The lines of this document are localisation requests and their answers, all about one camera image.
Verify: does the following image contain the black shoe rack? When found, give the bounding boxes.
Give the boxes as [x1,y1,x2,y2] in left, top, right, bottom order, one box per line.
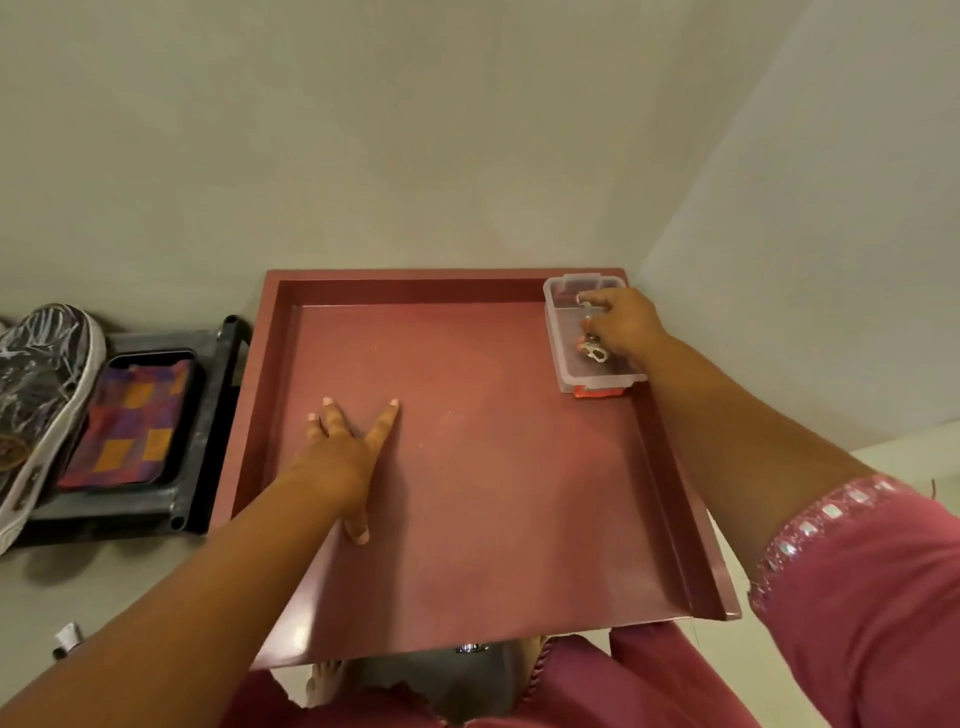
[0,314,253,549]

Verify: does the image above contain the silver key bunch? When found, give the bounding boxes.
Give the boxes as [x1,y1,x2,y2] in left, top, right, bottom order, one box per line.
[575,292,613,367]

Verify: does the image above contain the clear plastic box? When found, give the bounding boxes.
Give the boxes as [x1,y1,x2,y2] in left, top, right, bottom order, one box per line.
[542,273,650,399]

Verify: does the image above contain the person's left hand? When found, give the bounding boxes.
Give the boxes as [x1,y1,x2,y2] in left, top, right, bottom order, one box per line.
[294,397,403,547]

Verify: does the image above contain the red tray table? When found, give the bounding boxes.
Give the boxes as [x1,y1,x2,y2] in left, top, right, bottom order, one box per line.
[209,268,744,671]

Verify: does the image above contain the person's right hand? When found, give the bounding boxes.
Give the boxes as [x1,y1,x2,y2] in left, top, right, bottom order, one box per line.
[575,287,673,370]

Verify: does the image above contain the person's right forearm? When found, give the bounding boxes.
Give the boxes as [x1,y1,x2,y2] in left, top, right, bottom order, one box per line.
[633,333,879,594]

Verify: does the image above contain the pink embroidered tunic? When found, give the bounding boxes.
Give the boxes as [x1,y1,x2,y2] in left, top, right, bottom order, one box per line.
[217,473,960,728]

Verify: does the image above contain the purple orange checked cloth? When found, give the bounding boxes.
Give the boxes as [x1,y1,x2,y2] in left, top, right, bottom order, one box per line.
[58,358,195,493]

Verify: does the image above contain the dark grey sneaker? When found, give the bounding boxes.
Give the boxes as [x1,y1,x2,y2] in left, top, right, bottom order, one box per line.
[0,303,108,556]

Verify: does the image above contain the black plastic tray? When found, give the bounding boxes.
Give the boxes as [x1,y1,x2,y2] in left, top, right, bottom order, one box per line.
[53,348,200,496]

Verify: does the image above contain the person's left foot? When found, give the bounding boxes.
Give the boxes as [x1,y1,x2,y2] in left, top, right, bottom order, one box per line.
[305,659,350,710]

